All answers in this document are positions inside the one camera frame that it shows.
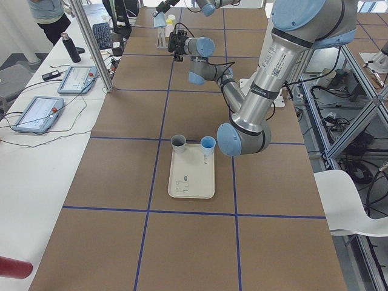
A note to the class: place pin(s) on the white wire cup rack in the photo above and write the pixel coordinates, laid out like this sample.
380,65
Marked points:
163,36

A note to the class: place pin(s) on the near teach pendant tablet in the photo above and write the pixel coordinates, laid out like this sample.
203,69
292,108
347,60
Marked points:
41,113

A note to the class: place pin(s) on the red water bottle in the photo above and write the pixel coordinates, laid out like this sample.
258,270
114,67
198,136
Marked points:
13,268

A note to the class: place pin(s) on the person in yellow shirt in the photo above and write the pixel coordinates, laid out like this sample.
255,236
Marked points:
50,16

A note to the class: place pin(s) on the aluminium frame post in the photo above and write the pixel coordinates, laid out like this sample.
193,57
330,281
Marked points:
91,42

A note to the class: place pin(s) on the black water bottle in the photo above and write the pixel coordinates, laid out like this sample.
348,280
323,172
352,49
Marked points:
70,47

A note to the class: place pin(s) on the black power adapter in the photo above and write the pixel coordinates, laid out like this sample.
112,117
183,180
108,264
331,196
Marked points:
51,75

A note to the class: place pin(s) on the cream plastic tray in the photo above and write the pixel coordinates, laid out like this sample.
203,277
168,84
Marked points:
192,174

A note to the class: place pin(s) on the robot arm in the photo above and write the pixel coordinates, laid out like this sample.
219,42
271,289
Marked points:
207,7
297,26

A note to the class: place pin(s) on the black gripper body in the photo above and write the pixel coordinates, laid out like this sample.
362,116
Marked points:
163,5
181,45

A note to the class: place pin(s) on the far teach pendant tablet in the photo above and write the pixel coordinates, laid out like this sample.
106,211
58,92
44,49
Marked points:
78,79

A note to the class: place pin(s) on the grey plastic cup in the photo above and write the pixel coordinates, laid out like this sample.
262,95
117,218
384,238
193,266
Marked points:
178,143

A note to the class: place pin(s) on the white plastic chair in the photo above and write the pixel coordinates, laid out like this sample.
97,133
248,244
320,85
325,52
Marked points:
343,208

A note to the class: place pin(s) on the teach pendant tablet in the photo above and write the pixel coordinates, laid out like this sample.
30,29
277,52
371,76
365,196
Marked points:
41,113
78,79

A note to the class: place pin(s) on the light blue cup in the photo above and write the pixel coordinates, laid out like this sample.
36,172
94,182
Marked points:
159,20
208,144

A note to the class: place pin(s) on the black keyboard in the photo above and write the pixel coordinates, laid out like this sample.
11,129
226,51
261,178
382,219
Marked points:
102,34

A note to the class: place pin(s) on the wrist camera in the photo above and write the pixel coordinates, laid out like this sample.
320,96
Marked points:
178,58

